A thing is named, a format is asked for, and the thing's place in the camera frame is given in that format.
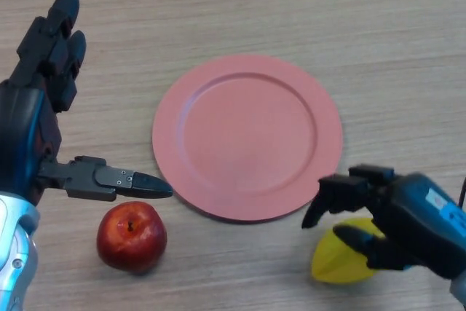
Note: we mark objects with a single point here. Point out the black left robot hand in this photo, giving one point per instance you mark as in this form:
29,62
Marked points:
20,136

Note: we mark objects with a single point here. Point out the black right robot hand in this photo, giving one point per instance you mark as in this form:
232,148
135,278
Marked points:
422,223

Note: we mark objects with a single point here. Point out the yellow starfruit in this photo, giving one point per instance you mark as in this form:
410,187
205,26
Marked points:
335,263

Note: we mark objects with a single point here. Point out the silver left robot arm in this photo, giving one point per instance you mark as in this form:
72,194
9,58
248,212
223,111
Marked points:
14,260

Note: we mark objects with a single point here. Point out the pink round plate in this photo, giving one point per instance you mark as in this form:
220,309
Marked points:
247,140

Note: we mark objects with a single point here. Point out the red apple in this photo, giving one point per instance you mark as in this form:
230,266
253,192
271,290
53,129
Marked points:
131,240

